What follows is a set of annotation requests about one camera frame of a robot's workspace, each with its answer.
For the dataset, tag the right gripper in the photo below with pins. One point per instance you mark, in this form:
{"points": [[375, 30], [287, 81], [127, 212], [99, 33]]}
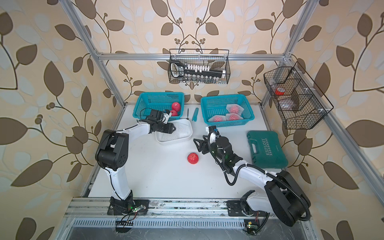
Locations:
{"points": [[203, 143]]}

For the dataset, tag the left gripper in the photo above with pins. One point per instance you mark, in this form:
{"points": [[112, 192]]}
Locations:
{"points": [[169, 129]]}

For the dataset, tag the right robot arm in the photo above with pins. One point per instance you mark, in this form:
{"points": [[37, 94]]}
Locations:
{"points": [[284, 198]]}

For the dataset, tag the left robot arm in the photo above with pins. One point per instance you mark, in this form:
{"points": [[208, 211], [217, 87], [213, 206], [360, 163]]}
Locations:
{"points": [[113, 150]]}

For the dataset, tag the left teal plastic basket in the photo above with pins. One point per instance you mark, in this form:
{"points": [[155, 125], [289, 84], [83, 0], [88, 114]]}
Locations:
{"points": [[158, 101]]}

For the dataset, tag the teal plastic basket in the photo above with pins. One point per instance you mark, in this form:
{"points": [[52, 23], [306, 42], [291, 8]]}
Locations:
{"points": [[226, 110], [158, 101]]}

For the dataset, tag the white plastic tray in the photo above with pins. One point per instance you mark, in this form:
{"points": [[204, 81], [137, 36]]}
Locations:
{"points": [[170, 139]]}

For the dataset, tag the teal knife sheath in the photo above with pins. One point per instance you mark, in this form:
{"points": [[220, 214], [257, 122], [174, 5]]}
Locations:
{"points": [[195, 115]]}

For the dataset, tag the right teal plastic basket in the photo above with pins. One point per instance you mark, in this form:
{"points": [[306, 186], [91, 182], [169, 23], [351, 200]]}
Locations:
{"points": [[226, 110]]}

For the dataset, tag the black white tool set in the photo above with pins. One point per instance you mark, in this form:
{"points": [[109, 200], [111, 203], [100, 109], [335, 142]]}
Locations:
{"points": [[179, 70]]}

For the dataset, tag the green tool case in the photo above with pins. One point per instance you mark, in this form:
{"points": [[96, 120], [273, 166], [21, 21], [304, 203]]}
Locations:
{"points": [[266, 151]]}

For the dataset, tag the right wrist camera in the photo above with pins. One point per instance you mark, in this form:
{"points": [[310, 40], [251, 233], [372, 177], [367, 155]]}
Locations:
{"points": [[213, 133]]}

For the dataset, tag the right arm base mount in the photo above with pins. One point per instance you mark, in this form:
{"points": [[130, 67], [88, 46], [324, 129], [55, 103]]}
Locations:
{"points": [[240, 208]]}

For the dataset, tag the back black wire basket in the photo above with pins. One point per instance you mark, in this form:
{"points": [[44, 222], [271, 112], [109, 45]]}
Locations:
{"points": [[217, 59]]}

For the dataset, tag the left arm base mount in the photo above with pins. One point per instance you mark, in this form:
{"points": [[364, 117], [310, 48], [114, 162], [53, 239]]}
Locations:
{"points": [[129, 206]]}

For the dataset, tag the side black wire basket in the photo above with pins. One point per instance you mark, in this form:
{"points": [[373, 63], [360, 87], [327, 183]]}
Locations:
{"points": [[304, 103]]}

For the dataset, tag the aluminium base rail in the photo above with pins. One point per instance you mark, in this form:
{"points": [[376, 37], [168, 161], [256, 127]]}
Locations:
{"points": [[164, 213]]}

